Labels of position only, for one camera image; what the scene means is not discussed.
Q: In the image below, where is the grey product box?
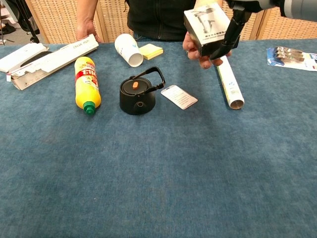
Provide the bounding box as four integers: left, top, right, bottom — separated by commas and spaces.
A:
183, 2, 232, 58

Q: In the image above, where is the yellow bottle green cap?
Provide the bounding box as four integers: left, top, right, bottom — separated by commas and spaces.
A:
74, 56, 102, 116

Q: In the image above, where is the robot right five-finger hand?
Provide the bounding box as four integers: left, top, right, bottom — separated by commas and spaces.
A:
210, 0, 281, 60

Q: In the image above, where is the person in black shirt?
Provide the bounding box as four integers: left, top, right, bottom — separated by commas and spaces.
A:
24, 0, 317, 45

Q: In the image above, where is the person's right hand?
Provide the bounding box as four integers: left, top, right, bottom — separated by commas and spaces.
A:
75, 19, 103, 44

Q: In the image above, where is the person's right forearm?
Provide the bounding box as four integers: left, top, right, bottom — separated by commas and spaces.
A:
76, 0, 100, 23

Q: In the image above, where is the white roll tube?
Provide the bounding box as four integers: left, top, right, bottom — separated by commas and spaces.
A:
216, 55, 245, 111

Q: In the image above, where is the white card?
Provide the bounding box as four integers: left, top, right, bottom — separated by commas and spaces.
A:
160, 84, 199, 111

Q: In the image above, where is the blue felt table mat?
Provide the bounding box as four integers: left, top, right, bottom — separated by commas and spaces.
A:
0, 38, 317, 238

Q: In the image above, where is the flat white box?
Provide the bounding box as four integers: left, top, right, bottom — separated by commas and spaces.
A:
0, 43, 51, 73

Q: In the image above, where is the person's black jacket torso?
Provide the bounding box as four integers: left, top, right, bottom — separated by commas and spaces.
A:
125, 0, 199, 42

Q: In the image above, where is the black tripod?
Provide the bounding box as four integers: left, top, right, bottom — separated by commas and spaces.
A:
14, 0, 41, 44

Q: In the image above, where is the yellow sticky note pad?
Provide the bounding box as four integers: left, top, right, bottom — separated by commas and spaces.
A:
139, 43, 164, 61

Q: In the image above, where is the black kettle with handle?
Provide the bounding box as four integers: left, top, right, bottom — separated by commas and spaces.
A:
119, 66, 166, 116

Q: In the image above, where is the white paper cup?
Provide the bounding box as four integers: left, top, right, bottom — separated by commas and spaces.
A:
114, 33, 144, 68

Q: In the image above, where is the long red white wrap box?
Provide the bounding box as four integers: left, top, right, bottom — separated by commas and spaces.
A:
5, 34, 100, 91

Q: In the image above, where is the person's left hand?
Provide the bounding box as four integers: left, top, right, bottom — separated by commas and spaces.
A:
182, 31, 233, 70

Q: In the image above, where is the binder clips blue pack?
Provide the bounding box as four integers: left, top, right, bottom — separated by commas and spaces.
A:
266, 46, 317, 72

